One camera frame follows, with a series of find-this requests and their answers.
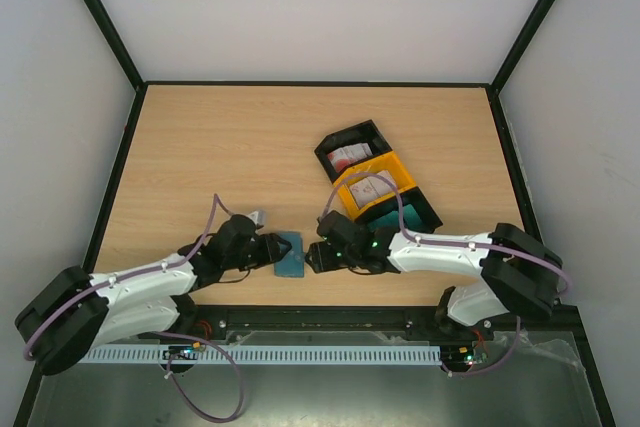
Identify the teal card holder wallet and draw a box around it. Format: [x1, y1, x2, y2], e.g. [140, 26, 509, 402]
[274, 231, 305, 279]

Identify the yellow bin with cards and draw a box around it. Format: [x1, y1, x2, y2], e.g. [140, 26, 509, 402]
[333, 151, 417, 220]

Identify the black bin with teal cards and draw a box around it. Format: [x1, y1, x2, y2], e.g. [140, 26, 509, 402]
[355, 187, 443, 234]

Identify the black bin with red cards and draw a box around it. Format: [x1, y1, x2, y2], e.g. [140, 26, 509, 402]
[314, 120, 392, 182]

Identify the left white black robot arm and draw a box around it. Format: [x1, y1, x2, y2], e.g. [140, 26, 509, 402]
[15, 214, 292, 376]

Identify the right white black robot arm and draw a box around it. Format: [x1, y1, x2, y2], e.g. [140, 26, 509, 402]
[305, 211, 571, 335]

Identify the teal card stack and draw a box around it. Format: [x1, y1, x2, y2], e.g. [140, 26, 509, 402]
[368, 204, 424, 231]

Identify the stack of cards yellow bin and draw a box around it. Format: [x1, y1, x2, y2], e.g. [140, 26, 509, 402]
[349, 170, 396, 208]

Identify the stack of white red cards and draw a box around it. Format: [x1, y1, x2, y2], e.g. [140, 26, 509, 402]
[327, 143, 372, 172]

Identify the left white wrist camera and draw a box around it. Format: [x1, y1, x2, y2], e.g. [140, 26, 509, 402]
[248, 209, 266, 229]

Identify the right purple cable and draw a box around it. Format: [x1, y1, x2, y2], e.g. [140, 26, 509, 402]
[322, 172, 572, 379]

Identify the purple cable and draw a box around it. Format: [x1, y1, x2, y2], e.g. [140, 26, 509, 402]
[322, 172, 572, 379]
[23, 192, 247, 421]

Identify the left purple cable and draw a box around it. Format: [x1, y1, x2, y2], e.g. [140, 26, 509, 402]
[23, 192, 247, 421]

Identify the black aluminium frame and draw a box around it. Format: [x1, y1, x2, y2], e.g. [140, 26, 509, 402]
[14, 0, 617, 427]

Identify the light blue slotted cable duct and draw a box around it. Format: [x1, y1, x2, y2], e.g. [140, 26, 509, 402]
[81, 344, 441, 366]

